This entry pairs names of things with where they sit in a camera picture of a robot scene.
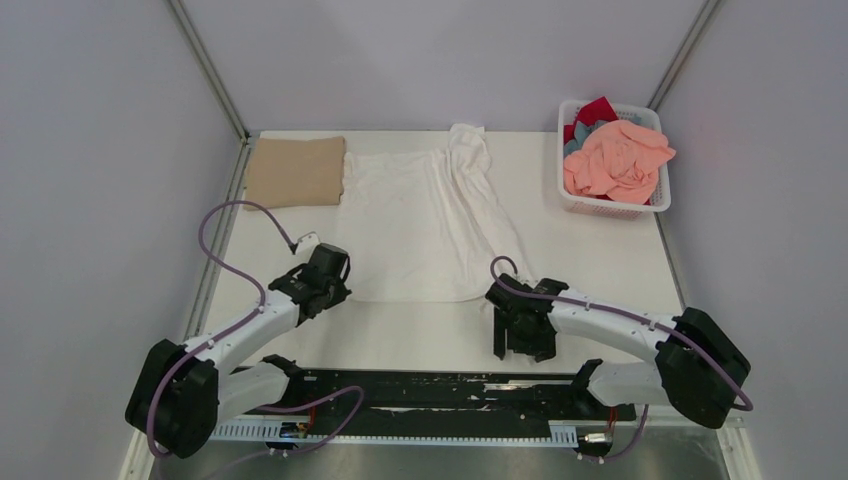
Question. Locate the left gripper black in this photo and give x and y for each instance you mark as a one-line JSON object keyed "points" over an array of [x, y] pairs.
{"points": [[339, 295]]}

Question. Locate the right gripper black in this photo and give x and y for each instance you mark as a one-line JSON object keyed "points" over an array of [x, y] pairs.
{"points": [[543, 348]]}

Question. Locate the white t shirt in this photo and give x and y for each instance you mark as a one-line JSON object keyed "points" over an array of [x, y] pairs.
{"points": [[425, 226]]}

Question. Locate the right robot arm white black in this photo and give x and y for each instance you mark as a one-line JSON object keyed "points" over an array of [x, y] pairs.
{"points": [[683, 361]]}

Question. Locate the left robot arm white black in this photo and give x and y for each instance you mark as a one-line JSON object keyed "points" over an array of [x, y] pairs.
{"points": [[185, 391]]}

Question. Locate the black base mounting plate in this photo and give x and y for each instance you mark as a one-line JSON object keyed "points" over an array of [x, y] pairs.
{"points": [[479, 405]]}

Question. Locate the folded tan t shirt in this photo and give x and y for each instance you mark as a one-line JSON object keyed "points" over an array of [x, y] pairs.
{"points": [[292, 173]]}

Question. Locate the crumpled salmon pink t shirt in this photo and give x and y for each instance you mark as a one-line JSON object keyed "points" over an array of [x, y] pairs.
{"points": [[620, 161]]}

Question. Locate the grey blue t shirt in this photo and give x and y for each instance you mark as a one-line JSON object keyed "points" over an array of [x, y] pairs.
{"points": [[577, 134]]}

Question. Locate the red t shirt in basket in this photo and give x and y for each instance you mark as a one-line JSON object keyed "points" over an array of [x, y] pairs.
{"points": [[598, 109]]}

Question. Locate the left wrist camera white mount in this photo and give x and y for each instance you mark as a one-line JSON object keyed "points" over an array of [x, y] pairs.
{"points": [[306, 244]]}

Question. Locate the aluminium table edge rail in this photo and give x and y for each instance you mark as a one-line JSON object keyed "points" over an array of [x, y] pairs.
{"points": [[138, 462]]}

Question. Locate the left aluminium frame post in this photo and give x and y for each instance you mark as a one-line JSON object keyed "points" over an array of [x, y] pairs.
{"points": [[207, 66]]}

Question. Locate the aluminium frame post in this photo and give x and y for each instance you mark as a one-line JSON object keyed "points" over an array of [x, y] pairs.
{"points": [[699, 26], [207, 66]]}

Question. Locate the right aluminium frame post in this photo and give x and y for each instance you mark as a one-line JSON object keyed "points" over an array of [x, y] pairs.
{"points": [[699, 26]]}

